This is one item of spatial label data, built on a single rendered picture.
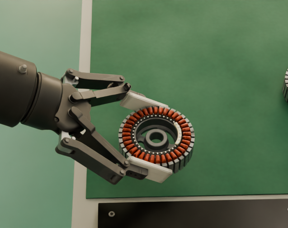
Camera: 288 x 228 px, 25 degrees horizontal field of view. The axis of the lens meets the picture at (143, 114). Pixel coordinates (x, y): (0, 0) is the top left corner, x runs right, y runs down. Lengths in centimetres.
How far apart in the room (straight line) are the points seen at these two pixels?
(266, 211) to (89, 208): 26
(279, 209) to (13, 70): 43
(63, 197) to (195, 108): 86
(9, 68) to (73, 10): 154
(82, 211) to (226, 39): 43
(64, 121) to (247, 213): 30
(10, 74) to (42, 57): 138
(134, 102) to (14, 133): 108
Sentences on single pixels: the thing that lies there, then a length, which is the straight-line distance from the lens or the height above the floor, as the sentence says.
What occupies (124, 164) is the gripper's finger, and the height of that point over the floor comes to 86.
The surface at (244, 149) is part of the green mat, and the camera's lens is 106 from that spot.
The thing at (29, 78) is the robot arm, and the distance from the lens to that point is 87.
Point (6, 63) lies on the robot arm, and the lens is 87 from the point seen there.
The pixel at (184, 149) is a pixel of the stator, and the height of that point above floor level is 83.
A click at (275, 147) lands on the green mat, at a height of 75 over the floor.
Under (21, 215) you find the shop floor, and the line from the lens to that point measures 188.
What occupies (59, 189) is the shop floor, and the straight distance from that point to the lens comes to 191.
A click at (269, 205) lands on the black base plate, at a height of 77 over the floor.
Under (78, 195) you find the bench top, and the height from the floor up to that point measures 75.
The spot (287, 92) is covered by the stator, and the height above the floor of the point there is 78.
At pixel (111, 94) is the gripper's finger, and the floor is 87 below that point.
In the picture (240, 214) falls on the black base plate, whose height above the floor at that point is 77.
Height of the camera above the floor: 160
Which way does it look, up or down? 51 degrees down
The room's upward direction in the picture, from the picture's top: straight up
